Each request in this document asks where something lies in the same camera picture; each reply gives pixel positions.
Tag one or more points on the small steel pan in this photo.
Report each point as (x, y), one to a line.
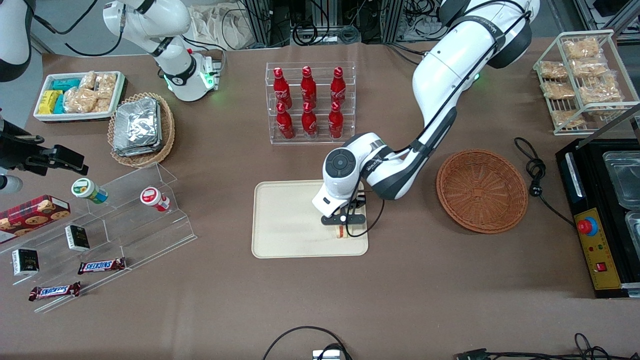
(633, 227)

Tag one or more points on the grey metal bar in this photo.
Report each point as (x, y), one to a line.
(615, 120)

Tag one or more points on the red lid yogurt cup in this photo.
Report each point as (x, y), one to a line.
(152, 197)

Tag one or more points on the large steel pan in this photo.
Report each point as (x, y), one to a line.
(622, 177)

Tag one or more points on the red cola bottle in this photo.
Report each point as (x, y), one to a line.
(338, 87)
(335, 124)
(309, 124)
(285, 125)
(308, 86)
(281, 87)

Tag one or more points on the aluminium profile frame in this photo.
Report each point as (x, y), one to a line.
(391, 20)
(260, 20)

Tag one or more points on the white cloth bag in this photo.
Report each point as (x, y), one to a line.
(215, 25)

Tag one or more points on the green lid yogurt cup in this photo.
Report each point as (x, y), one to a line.
(86, 189)

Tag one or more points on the light wicker basket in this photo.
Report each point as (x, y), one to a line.
(167, 132)

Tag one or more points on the red cookie box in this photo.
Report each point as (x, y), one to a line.
(30, 215)

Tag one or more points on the black machine yellow panel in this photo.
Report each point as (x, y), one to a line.
(597, 240)

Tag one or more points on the white snack tray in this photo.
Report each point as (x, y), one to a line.
(45, 116)

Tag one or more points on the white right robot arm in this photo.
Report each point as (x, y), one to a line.
(175, 70)

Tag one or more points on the beige plastic tray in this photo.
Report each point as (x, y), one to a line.
(285, 220)

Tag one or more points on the brown wicker basket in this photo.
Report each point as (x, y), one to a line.
(480, 192)

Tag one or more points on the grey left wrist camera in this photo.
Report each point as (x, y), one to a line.
(345, 219)

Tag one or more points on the teal snack pack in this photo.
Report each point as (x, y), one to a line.
(65, 83)
(59, 104)

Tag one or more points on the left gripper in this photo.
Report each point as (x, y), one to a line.
(358, 202)

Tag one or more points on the small black box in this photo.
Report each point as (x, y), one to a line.
(25, 262)
(77, 238)

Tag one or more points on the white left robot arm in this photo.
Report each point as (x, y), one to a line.
(445, 75)

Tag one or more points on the small silver device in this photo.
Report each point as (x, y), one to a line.
(327, 355)

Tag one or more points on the bagged bread pack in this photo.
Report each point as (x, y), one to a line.
(567, 118)
(590, 66)
(580, 48)
(602, 92)
(558, 90)
(552, 70)

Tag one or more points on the bagged rice cracker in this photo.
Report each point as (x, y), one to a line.
(80, 100)
(88, 80)
(103, 105)
(106, 85)

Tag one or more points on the triangle sandwich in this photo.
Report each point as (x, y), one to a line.
(341, 231)

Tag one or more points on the clear acrylic stepped display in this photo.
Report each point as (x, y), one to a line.
(145, 235)

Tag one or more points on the Snickers chocolate bar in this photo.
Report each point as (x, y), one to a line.
(54, 291)
(101, 265)

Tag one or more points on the yellow snack pack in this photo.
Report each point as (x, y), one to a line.
(48, 101)

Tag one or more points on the stack of foil containers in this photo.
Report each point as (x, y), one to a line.
(137, 127)

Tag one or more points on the clear acrylic bottle rack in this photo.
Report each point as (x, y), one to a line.
(320, 141)

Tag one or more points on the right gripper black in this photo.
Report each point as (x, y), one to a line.
(17, 150)

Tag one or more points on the red emergency stop button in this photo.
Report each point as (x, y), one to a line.
(587, 226)

